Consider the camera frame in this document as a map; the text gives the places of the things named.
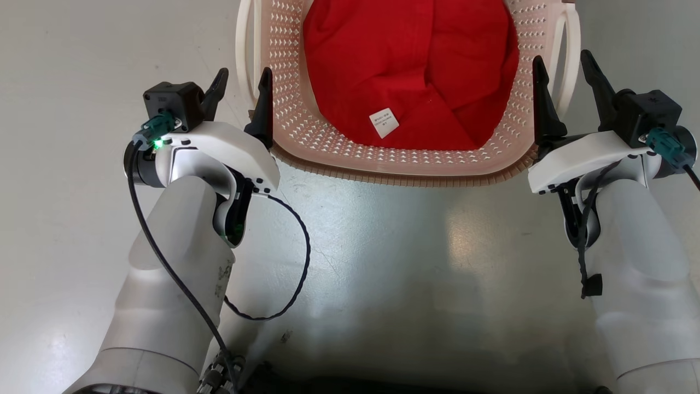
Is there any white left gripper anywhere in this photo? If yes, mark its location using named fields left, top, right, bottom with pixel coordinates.
left=156, top=67, right=281, bottom=196

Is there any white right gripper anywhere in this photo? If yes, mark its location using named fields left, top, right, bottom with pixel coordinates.
left=527, top=49, right=656, bottom=195

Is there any pink perforated plastic laundry basket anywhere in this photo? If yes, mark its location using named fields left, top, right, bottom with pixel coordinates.
left=235, top=0, right=581, bottom=188

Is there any red garment with white label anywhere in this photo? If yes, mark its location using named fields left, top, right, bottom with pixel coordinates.
left=302, top=0, right=520, bottom=152

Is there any green left camera cable plug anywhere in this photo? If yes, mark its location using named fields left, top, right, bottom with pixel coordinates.
left=140, top=112, right=177, bottom=149

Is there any green camera cable plug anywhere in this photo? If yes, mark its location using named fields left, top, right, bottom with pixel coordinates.
left=140, top=112, right=177, bottom=149
left=646, top=127, right=687, bottom=169

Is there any green right camera cable plug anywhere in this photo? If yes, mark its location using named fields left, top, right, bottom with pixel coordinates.
left=646, top=127, right=687, bottom=169

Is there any twisted black right arm cable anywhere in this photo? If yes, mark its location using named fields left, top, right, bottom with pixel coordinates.
left=576, top=160, right=622, bottom=299

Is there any twisted black arm cable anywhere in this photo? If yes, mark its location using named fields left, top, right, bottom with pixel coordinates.
left=576, top=160, right=622, bottom=299
left=223, top=193, right=312, bottom=321

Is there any twisted black left arm cable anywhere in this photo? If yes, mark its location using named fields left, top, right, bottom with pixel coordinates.
left=223, top=193, right=312, bottom=321

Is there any smooth black left camera cable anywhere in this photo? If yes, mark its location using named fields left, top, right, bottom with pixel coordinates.
left=127, top=140, right=240, bottom=394

